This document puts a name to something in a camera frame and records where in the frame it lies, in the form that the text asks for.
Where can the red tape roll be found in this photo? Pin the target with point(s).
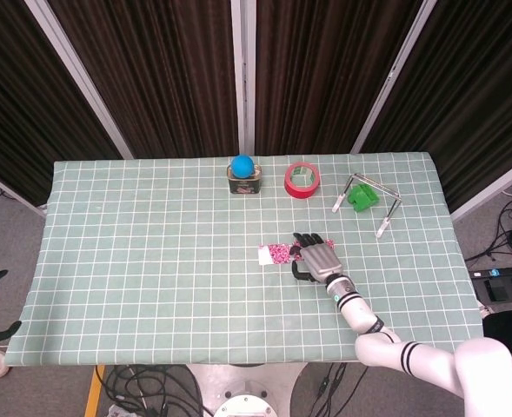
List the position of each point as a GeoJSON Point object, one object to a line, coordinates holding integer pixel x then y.
{"type": "Point", "coordinates": [297, 193]}

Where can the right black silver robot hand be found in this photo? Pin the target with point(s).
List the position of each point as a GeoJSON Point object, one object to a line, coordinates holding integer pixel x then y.
{"type": "Point", "coordinates": [321, 260]}

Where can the yellow floor tape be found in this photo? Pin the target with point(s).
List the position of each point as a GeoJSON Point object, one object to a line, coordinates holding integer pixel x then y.
{"type": "Point", "coordinates": [95, 391]}

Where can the green toy block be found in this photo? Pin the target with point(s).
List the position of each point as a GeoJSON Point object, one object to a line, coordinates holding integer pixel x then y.
{"type": "Point", "coordinates": [362, 197]}

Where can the white partition post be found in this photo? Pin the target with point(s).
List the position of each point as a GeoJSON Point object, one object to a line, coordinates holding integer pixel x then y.
{"type": "Point", "coordinates": [494, 187]}
{"type": "Point", "coordinates": [81, 78]}
{"type": "Point", "coordinates": [12, 189]}
{"type": "Point", "coordinates": [243, 78]}
{"type": "Point", "coordinates": [391, 78]}

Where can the dark green tin can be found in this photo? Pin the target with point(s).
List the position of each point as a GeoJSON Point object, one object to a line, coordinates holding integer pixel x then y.
{"type": "Point", "coordinates": [244, 187]}

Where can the pink patterned card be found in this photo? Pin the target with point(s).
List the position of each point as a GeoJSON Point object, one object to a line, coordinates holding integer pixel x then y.
{"type": "Point", "coordinates": [279, 254]}
{"type": "Point", "coordinates": [330, 244]}

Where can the green checked tablecloth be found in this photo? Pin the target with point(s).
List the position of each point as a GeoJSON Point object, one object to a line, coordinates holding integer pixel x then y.
{"type": "Point", "coordinates": [173, 282]}

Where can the black foot pedal blue label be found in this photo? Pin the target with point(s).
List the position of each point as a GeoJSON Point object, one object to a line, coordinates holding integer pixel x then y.
{"type": "Point", "coordinates": [496, 290]}

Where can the blue ball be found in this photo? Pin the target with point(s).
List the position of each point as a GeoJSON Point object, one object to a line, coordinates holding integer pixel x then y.
{"type": "Point", "coordinates": [242, 167]}

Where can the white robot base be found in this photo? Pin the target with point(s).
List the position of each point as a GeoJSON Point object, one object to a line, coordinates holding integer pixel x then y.
{"type": "Point", "coordinates": [247, 380]}

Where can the dark brown curtain panel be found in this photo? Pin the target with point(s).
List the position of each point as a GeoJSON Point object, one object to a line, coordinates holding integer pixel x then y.
{"type": "Point", "coordinates": [477, 87]}
{"type": "Point", "coordinates": [21, 87]}
{"type": "Point", "coordinates": [325, 65]}
{"type": "Point", "coordinates": [151, 65]}

